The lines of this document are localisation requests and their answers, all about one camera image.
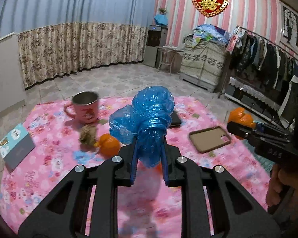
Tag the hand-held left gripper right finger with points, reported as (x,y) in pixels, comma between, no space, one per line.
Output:
(165,166)

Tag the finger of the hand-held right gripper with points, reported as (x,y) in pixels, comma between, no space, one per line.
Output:
(241,130)
(260,126)

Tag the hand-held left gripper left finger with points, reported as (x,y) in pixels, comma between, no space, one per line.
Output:
(133,163)

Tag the light blue plastic basket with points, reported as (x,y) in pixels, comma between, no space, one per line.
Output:
(260,161)

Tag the brown paper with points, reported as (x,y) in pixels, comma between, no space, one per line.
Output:
(88,135)

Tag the person's right hand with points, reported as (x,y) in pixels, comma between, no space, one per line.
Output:
(280,186)

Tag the dark low cabinet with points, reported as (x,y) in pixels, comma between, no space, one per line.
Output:
(245,101)

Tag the brown phone case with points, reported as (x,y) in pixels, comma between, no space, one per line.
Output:
(208,140)

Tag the white lace cloth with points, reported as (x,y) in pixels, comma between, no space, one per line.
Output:
(253,90)

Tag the black zip case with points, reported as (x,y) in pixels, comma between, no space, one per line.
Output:
(175,120)

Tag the row of hanging clothes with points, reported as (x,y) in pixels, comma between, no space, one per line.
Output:
(268,59)

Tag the pink floral tablecloth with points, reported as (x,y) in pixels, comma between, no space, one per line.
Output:
(64,178)

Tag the pink metal mug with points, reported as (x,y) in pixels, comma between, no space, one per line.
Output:
(85,111)

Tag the cabinet under patterned cloth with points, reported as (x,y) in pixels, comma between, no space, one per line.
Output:
(203,64)

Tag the metal clothes rack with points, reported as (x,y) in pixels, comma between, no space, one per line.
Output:
(263,38)

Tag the pink hanging bag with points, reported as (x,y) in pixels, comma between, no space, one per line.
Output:
(234,41)

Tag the pile of clothes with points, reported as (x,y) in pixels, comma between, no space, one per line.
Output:
(208,33)

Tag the small metal table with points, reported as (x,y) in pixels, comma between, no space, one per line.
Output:
(168,48)

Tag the light blue tissue box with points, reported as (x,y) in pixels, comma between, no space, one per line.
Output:
(17,151)

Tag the blue plastic bag bundle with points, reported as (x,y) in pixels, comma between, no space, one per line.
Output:
(161,19)

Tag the small potted plant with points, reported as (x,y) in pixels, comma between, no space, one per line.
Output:
(162,10)

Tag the white cabinet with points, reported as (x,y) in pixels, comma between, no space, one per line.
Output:
(5,79)

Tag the blue floral curtain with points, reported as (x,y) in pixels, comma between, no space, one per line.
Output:
(64,17)

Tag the black and white wall poster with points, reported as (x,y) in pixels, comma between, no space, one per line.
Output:
(291,29)

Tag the red heart wall decoration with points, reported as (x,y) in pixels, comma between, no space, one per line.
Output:
(209,1)

